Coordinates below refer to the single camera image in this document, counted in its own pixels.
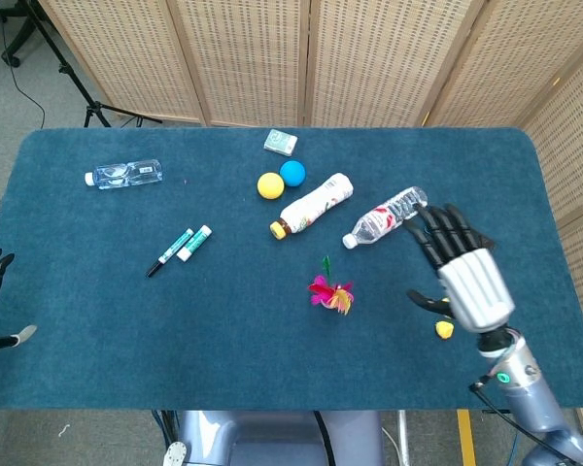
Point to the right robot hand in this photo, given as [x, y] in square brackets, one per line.
[471, 281]

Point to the large yellow foam ball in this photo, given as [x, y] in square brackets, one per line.
[270, 185]

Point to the wicker folding screen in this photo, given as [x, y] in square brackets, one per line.
[320, 63]

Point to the grey robot torso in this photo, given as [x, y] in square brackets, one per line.
[272, 439]

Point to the black office chair base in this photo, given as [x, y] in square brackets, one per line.
[14, 29]

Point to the white drink bottle yellow cap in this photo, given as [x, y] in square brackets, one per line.
[316, 204]

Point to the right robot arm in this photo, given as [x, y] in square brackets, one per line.
[529, 393]

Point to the clear bottle red label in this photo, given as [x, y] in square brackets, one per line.
[379, 223]

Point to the blue foam ball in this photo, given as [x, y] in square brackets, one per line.
[292, 174]

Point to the green white glue stick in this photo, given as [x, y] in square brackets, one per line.
[194, 242]

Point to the yellow crumpled lump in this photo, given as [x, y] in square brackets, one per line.
[444, 330]

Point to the colourful feather shuttlecock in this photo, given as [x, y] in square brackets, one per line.
[333, 294]

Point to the green marker pen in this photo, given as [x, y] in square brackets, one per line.
[171, 251]

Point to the blue table cloth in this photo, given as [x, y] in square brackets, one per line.
[252, 301]

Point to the square clear water bottle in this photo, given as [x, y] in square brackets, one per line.
[126, 175]

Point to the teal card box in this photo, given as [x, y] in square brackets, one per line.
[281, 142]

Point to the black smartphone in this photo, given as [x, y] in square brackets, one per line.
[486, 240]

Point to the yellow floor tape strip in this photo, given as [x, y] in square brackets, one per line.
[466, 437]

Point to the black tripod stand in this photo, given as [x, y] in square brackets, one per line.
[73, 73]

